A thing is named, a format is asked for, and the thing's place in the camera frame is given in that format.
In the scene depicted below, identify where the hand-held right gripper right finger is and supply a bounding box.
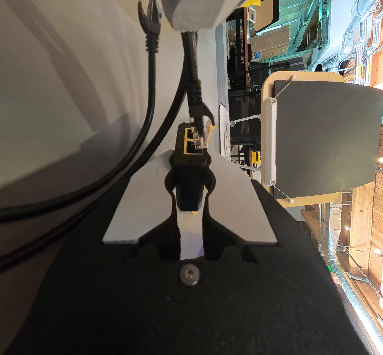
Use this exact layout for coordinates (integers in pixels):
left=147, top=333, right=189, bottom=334
left=202, top=148, right=278, bottom=261

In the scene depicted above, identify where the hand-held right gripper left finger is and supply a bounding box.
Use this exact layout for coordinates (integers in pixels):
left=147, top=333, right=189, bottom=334
left=102, top=150, right=181, bottom=261

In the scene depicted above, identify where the silver ribbed ventilation duct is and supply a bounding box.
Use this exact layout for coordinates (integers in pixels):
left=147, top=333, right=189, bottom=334
left=322, top=0, right=383, bottom=73

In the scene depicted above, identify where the black ethernet adapter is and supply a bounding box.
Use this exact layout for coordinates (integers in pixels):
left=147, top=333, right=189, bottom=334
left=174, top=122, right=211, bottom=212

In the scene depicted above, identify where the silver spiral ceiling duct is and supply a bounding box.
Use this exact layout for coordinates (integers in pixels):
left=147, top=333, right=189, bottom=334
left=325, top=229, right=383, bottom=349

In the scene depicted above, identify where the black ethernet cable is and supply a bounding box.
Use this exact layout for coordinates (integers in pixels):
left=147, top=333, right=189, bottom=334
left=0, top=0, right=216, bottom=272

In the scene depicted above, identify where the orange ethernet cable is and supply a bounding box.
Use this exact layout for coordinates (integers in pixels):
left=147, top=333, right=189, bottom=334
left=190, top=120, right=215, bottom=215

